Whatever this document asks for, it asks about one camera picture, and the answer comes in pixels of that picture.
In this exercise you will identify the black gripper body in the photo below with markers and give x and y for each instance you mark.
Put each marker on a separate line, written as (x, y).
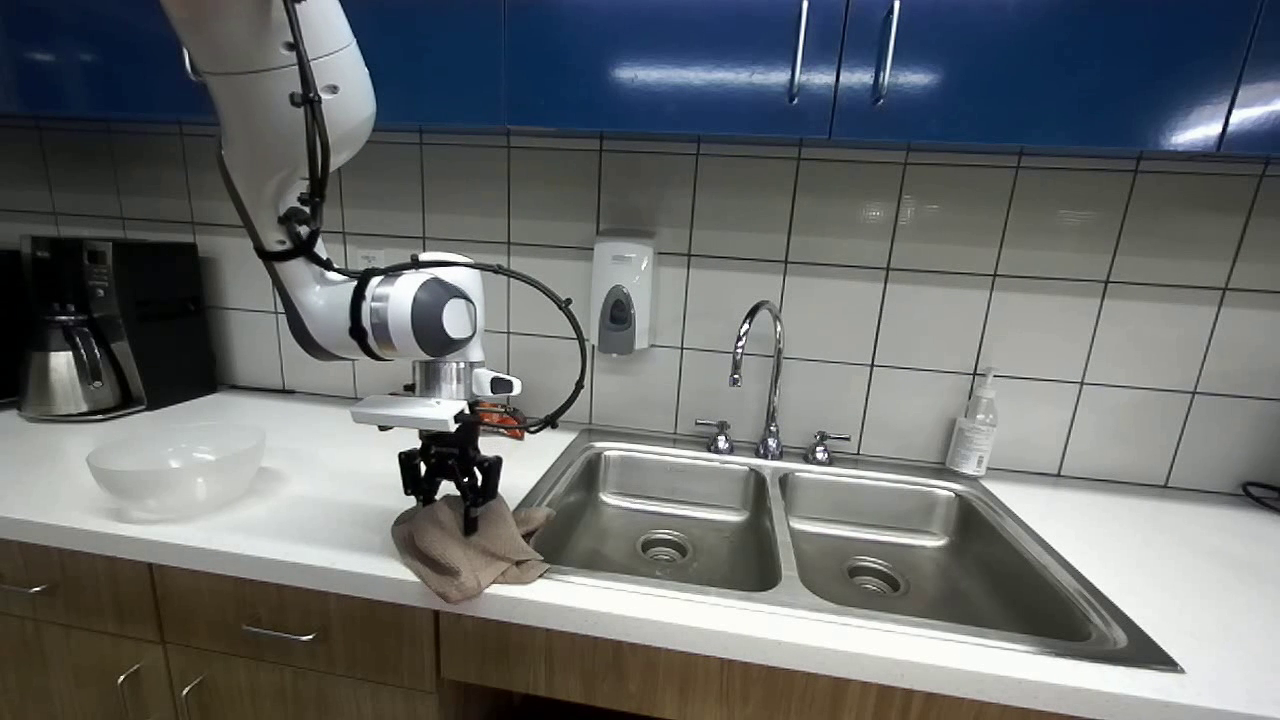
(450, 460)

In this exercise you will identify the beige towel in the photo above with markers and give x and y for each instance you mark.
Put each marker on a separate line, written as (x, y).
(464, 552)

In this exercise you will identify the clear plastic bowl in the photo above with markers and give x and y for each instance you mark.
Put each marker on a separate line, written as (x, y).
(172, 466)

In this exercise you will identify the wooden drawer front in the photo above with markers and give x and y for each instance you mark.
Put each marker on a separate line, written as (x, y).
(293, 626)
(72, 594)

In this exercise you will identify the wooden lower cabinet door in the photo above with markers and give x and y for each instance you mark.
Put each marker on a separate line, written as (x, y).
(64, 672)
(293, 692)

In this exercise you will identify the wooden panel under sink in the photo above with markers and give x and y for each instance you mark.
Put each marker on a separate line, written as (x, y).
(694, 680)

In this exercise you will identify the black coffee maker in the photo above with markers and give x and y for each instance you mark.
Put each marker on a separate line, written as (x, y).
(161, 335)

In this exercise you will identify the chrome gooseneck faucet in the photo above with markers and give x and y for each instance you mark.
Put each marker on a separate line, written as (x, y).
(769, 387)

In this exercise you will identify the stainless double sink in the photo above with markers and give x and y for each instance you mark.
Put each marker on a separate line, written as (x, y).
(824, 546)

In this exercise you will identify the steel coffee carafe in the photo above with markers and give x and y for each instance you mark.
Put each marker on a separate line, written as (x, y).
(72, 367)

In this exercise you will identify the clear soap bottle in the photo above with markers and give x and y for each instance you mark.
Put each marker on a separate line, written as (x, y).
(974, 433)

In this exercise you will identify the white wall soap dispenser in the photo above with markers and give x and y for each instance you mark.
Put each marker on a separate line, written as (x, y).
(623, 293)

